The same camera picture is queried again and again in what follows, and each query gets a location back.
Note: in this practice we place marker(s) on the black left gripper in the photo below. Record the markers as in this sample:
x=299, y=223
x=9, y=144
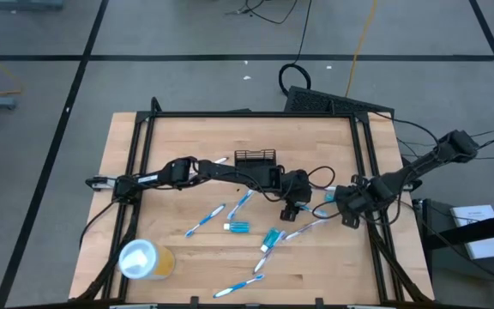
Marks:
x=297, y=186

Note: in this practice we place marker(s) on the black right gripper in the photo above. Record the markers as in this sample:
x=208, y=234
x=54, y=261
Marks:
x=352, y=201

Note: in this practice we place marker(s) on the teal mouthwash bottle white cap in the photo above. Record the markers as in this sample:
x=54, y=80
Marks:
x=329, y=198
x=271, y=237
x=238, y=227

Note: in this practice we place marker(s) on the purple white toothbrush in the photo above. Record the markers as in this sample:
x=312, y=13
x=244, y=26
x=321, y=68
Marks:
x=221, y=160

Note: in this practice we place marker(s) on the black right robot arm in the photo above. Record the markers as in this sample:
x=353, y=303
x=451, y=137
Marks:
x=418, y=165

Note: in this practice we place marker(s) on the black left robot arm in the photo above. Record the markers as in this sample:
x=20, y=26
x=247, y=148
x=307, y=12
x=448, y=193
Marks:
x=230, y=171

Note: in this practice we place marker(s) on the black mesh equipment box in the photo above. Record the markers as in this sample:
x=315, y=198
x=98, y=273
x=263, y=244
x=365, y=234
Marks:
x=315, y=101

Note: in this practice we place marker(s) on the black side cart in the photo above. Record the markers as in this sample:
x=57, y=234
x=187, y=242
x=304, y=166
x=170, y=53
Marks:
x=465, y=230

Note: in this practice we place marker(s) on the white booklet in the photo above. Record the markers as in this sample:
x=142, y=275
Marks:
x=483, y=246

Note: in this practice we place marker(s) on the black aluminium table frame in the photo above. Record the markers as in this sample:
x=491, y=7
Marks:
x=251, y=114

